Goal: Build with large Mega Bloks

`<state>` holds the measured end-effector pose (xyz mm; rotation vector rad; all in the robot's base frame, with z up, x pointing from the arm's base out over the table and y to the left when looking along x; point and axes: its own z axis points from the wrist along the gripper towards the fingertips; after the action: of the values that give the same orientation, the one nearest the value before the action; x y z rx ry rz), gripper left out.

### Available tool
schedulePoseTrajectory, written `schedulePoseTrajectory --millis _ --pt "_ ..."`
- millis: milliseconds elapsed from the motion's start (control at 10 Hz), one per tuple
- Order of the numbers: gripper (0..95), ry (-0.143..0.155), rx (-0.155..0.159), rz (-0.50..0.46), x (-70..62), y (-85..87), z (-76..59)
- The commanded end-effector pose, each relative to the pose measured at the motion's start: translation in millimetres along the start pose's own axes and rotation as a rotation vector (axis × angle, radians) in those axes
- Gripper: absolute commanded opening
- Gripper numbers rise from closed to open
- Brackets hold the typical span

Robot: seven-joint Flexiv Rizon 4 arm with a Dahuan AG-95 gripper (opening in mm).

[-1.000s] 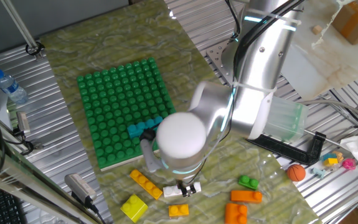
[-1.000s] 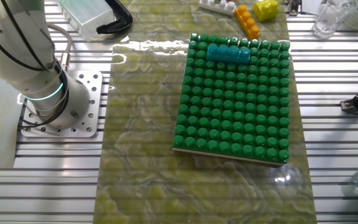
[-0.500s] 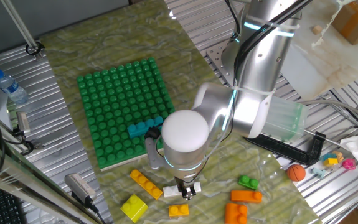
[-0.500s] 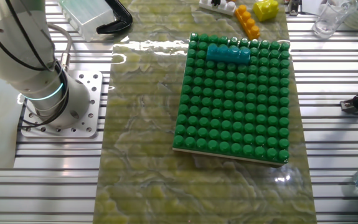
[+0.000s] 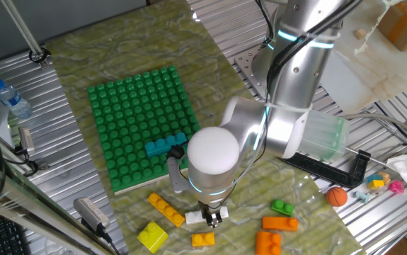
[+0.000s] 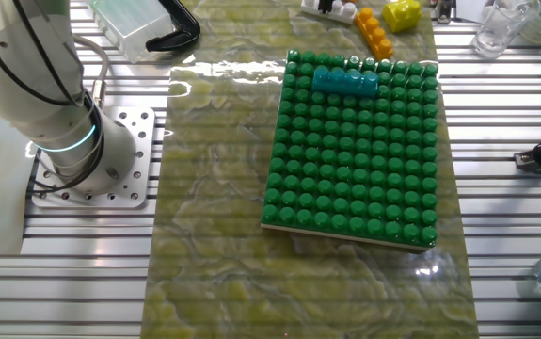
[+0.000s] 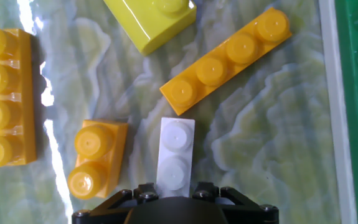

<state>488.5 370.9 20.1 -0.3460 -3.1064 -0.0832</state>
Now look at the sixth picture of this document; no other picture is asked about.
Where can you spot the white four-stud brick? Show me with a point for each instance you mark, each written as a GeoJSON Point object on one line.
{"type": "Point", "coordinates": [340, 11]}

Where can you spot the clear glass cup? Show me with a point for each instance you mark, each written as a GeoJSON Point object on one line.
{"type": "Point", "coordinates": [500, 28]}

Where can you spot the amber four-stud brick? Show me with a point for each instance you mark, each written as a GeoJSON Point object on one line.
{"type": "Point", "coordinates": [376, 35]}

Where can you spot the translucent plastic box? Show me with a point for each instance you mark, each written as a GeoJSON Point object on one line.
{"type": "Point", "coordinates": [129, 26]}

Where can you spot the teal four-stud brick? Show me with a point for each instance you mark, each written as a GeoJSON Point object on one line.
{"type": "Point", "coordinates": [345, 84]}

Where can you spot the green studded baseplate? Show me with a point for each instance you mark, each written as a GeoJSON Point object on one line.
{"type": "Point", "coordinates": [350, 165]}

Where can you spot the green marble pattern mat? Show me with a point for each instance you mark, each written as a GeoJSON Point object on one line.
{"type": "Point", "coordinates": [213, 188]}

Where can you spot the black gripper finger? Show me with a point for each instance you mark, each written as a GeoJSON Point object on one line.
{"type": "Point", "coordinates": [325, 5]}

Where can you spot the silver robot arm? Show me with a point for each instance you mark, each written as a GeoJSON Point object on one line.
{"type": "Point", "coordinates": [16, 70]}

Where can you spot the black C-clamp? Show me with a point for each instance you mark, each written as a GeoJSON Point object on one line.
{"type": "Point", "coordinates": [180, 30]}

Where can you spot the aluminium arm base plate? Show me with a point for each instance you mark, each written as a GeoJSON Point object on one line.
{"type": "Point", "coordinates": [133, 141]}

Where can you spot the lime yellow square brick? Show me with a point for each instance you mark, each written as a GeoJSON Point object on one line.
{"type": "Point", "coordinates": [402, 16]}

